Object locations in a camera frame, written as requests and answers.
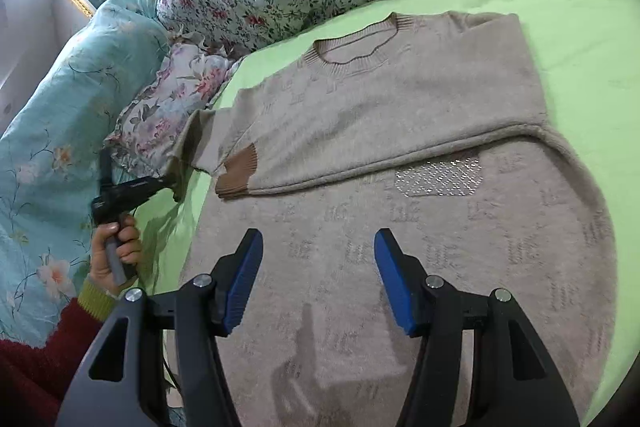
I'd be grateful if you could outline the beige knit sweater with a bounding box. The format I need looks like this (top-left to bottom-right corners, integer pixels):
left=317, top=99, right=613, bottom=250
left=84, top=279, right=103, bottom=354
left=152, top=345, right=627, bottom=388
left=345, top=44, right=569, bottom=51
left=171, top=12, right=616, bottom=426

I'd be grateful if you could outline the left forearm red sleeve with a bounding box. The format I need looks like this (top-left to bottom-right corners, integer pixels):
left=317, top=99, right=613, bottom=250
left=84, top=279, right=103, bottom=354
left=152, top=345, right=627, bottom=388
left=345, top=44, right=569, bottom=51
left=0, top=279, right=117, bottom=426

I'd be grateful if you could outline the person's left hand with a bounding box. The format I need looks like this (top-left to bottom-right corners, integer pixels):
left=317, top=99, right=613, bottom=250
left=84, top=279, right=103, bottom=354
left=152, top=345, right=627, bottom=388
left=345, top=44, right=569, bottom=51
left=89, top=215, right=142, bottom=295

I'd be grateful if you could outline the teal floral duvet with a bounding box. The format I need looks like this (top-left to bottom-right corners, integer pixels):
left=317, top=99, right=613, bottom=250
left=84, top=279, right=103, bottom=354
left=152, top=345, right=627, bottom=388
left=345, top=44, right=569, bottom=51
left=1, top=0, right=168, bottom=346

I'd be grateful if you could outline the pink floral pillow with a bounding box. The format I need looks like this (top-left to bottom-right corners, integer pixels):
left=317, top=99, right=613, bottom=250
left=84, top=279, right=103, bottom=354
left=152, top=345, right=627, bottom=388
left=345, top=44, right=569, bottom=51
left=104, top=39, right=241, bottom=178

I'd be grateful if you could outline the light green bed sheet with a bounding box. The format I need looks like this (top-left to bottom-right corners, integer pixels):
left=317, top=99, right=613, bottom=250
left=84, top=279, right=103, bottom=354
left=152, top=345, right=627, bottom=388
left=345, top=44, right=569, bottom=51
left=131, top=0, right=640, bottom=427

